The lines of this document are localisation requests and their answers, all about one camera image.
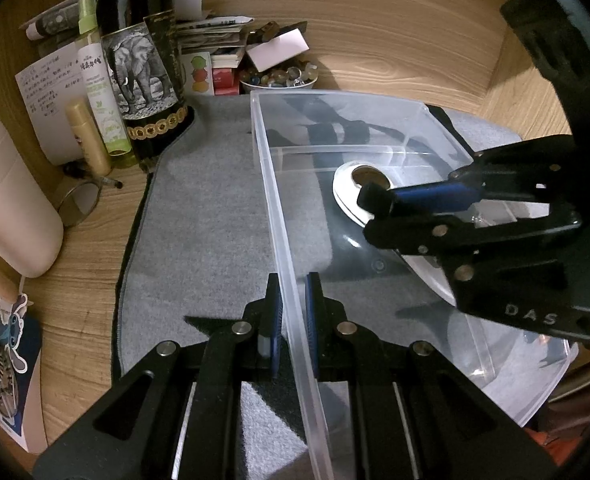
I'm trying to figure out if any white card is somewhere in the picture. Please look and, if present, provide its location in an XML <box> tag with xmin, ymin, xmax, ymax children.
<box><xmin>246</xmin><ymin>29</ymin><xmax>310</xmax><ymax>72</ymax></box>

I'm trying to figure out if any small round mirror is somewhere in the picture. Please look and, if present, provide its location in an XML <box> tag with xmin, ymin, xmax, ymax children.
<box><xmin>57</xmin><ymin>180</ymin><xmax>101</xmax><ymax>228</ymax></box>

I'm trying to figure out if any rolled printed paper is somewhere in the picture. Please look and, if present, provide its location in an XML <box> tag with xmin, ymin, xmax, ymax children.
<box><xmin>25</xmin><ymin>0</ymin><xmax>98</xmax><ymax>42</ymax></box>

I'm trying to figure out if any dark brown clip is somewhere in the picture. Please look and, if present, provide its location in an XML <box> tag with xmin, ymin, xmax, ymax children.
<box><xmin>247</xmin><ymin>20</ymin><xmax>308</xmax><ymax>44</ymax></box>

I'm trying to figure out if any stack of papers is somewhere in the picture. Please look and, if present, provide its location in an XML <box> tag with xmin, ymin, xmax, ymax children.
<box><xmin>175</xmin><ymin>15</ymin><xmax>256</xmax><ymax>54</ymax></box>

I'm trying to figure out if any grey felt mat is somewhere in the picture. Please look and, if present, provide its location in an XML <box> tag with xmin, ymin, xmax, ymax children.
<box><xmin>112</xmin><ymin>94</ymin><xmax>576</xmax><ymax>480</ymax></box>

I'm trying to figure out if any red box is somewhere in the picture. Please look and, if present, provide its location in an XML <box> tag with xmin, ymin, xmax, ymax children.
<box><xmin>212</xmin><ymin>67</ymin><xmax>241</xmax><ymax>96</ymax></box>

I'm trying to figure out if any white oval handheld device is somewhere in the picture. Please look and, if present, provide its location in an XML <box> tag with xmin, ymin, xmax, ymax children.
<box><xmin>332</xmin><ymin>161</ymin><xmax>458</xmax><ymax>307</ymax></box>

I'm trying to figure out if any dark elephant label wine bottle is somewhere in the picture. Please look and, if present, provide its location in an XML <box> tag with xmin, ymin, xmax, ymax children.
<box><xmin>96</xmin><ymin>0</ymin><xmax>196</xmax><ymax>174</ymax></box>

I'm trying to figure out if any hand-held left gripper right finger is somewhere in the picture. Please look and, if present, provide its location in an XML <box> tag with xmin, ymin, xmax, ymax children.
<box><xmin>305</xmin><ymin>272</ymin><xmax>558</xmax><ymax>480</ymax></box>

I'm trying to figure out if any beige pouch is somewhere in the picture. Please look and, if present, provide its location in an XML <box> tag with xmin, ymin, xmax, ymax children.
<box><xmin>0</xmin><ymin>119</ymin><xmax>65</xmax><ymax>280</ymax></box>

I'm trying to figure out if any fruit sticker card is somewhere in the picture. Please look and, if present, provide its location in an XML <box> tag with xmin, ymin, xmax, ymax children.
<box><xmin>182</xmin><ymin>51</ymin><xmax>214</xmax><ymax>95</ymax></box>

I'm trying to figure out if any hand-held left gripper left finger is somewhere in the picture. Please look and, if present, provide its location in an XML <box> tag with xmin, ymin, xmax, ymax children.
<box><xmin>32</xmin><ymin>273</ymin><xmax>286</xmax><ymax>480</ymax></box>

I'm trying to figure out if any clear plastic storage bin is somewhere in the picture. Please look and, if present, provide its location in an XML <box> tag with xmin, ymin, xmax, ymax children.
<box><xmin>250</xmin><ymin>89</ymin><xmax>580</xmax><ymax>480</ymax></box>

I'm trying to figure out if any bowl of stones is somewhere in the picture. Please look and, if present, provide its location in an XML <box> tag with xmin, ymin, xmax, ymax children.
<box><xmin>239</xmin><ymin>60</ymin><xmax>320</xmax><ymax>92</ymax></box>

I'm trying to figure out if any white handwritten note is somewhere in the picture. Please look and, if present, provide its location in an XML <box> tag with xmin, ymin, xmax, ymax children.
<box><xmin>15</xmin><ymin>42</ymin><xmax>88</xmax><ymax>166</ymax></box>

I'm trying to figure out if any cartoon sticker card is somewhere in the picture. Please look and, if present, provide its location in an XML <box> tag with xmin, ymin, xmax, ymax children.
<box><xmin>0</xmin><ymin>292</ymin><xmax>48</xmax><ymax>454</ymax></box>

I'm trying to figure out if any green spray bottle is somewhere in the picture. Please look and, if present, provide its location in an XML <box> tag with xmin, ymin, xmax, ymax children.
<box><xmin>76</xmin><ymin>0</ymin><xmax>138</xmax><ymax>169</ymax></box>

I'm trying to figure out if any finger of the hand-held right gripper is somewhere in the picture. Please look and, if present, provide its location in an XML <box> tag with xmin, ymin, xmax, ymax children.
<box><xmin>357</xmin><ymin>134</ymin><xmax>584</xmax><ymax>218</ymax></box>
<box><xmin>364</xmin><ymin>204</ymin><xmax>584</xmax><ymax>262</ymax></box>

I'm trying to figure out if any beige tube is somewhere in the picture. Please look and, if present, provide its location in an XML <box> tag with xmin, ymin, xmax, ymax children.
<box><xmin>66</xmin><ymin>100</ymin><xmax>112</xmax><ymax>177</ymax></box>

